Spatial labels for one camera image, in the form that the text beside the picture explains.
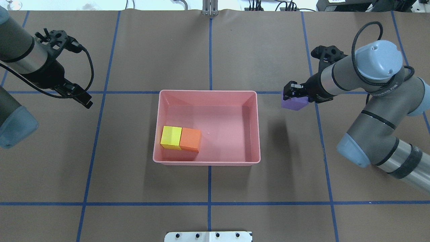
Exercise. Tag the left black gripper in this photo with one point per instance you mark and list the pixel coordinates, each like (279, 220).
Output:
(50, 75)

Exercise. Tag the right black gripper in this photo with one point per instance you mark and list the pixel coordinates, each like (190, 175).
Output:
(312, 85)

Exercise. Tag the purple foam block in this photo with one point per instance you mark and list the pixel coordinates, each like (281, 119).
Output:
(294, 103)

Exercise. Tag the yellow foam block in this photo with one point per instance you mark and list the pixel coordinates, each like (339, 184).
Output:
(171, 137)

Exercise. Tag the orange foam block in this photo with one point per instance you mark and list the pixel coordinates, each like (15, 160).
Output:
(190, 140)

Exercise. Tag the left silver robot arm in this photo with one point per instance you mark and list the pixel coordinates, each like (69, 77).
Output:
(33, 59)

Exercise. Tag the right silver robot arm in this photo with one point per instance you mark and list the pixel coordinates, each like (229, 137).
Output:
(395, 91)

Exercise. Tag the pink plastic bin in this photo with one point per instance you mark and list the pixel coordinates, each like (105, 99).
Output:
(228, 120)

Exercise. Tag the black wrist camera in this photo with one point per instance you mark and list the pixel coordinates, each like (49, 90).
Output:
(56, 41)
(328, 54)

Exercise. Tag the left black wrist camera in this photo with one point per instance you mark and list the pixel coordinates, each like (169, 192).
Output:
(56, 41)

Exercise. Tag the aluminium frame post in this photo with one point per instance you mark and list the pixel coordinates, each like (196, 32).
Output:
(210, 8)

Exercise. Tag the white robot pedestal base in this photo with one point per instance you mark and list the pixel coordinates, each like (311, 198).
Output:
(208, 236)

